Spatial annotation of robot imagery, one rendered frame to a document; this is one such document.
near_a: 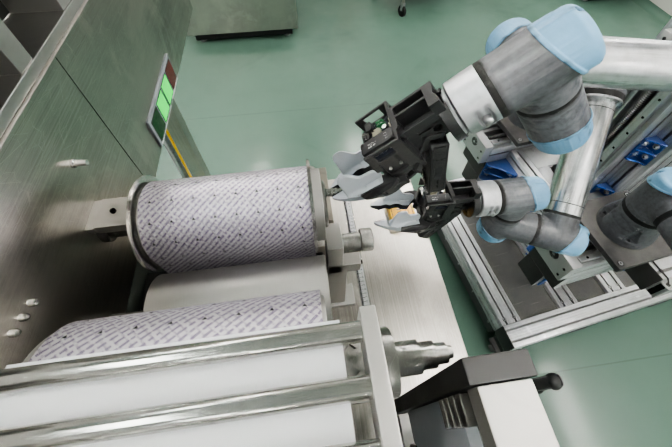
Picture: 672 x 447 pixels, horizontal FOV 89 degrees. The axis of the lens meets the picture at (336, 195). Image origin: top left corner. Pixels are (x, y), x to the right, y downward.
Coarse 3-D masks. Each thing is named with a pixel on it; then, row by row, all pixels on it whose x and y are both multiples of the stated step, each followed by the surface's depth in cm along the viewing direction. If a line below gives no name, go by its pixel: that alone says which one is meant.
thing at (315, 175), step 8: (312, 176) 51; (312, 184) 50; (320, 184) 50; (320, 192) 49; (320, 200) 49; (320, 208) 49; (136, 216) 47; (320, 216) 49; (320, 224) 49; (320, 232) 50; (320, 240) 53
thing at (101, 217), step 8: (104, 200) 50; (112, 200) 50; (120, 200) 50; (96, 208) 50; (104, 208) 49; (112, 208) 49; (120, 208) 49; (96, 216) 49; (104, 216) 48; (112, 216) 48; (120, 216) 48; (88, 224) 48; (96, 224) 48; (104, 224) 48; (112, 224) 48; (120, 224) 48; (88, 232) 48; (96, 232) 48; (104, 232) 49
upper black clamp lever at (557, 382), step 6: (534, 378) 30; (540, 378) 29; (546, 378) 29; (552, 378) 29; (558, 378) 29; (534, 384) 29; (540, 384) 29; (546, 384) 29; (552, 384) 29; (558, 384) 28; (540, 390) 29
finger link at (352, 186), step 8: (344, 176) 47; (352, 176) 47; (360, 176) 47; (368, 176) 47; (376, 176) 47; (344, 184) 48; (352, 184) 48; (360, 184) 48; (368, 184) 49; (376, 184) 48; (344, 192) 50; (352, 192) 50; (360, 192) 49; (344, 200) 51; (352, 200) 51
